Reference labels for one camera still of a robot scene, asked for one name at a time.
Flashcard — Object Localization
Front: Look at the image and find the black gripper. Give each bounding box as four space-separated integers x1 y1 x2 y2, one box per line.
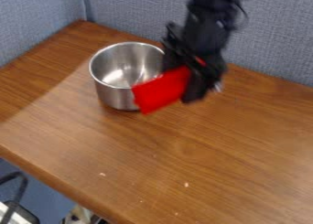
163 5 236 103

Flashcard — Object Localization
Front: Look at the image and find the red plastic block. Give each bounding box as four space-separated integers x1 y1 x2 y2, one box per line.
131 57 206 114

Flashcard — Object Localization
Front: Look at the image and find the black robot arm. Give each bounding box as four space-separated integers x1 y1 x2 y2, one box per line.
162 0 248 103

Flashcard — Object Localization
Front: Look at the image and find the white object under table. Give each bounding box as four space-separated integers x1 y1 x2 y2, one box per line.
61 203 107 224

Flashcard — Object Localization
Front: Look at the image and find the metal pot with handle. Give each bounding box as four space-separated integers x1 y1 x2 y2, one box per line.
88 42 163 111

